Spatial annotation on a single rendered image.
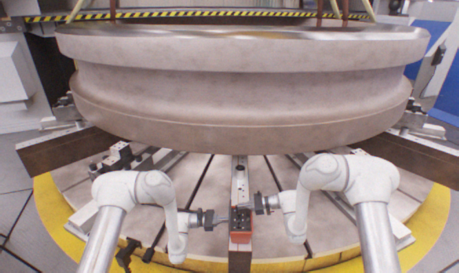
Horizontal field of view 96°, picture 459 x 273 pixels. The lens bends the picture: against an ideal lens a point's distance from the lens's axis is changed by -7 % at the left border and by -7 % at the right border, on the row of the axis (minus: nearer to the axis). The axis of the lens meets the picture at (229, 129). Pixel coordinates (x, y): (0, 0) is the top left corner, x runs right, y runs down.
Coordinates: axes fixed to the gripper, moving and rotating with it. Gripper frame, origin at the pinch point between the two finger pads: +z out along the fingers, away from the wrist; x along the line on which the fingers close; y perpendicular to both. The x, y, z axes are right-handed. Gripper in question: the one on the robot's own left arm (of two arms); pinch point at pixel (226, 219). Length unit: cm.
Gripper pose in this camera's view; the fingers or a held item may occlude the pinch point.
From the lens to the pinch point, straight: 146.2
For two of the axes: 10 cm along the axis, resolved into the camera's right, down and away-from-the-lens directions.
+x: -0.4, 4.8, -8.8
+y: 1.1, 8.7, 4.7
